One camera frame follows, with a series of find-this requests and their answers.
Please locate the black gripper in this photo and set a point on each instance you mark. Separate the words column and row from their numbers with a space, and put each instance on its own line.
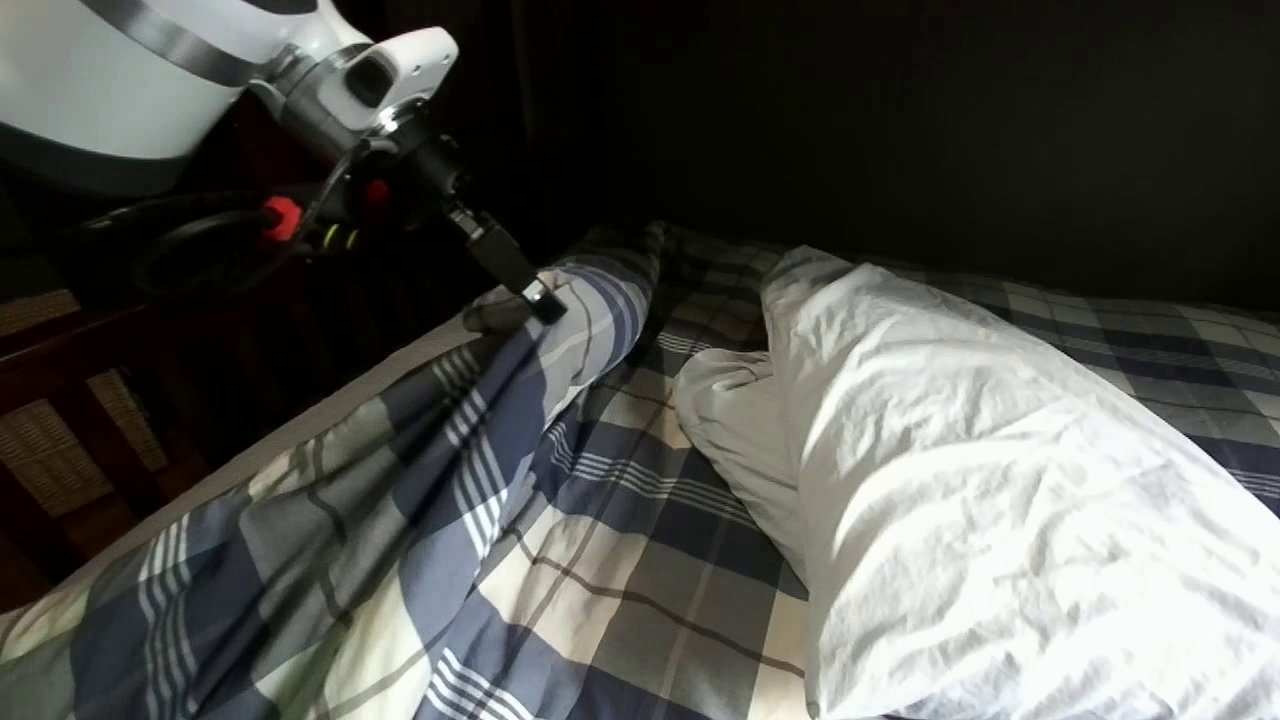
column 394, row 186

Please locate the blue plaid duvet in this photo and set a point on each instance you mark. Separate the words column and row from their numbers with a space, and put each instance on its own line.
column 521, row 530

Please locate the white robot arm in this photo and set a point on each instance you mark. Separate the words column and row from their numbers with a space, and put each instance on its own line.
column 116, row 95

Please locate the white pillow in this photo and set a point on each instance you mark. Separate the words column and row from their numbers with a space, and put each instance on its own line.
column 986, row 530

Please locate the dark wooden bed frame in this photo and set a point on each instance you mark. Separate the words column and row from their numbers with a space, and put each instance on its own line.
column 299, row 309

